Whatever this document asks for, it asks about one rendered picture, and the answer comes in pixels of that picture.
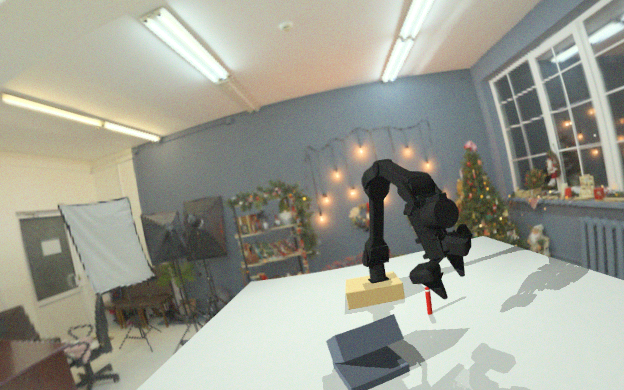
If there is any red peg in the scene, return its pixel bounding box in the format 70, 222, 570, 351
425, 287, 433, 315

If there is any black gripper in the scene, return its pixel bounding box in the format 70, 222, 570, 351
409, 229, 465, 300

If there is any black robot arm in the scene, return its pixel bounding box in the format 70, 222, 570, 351
361, 159, 473, 283

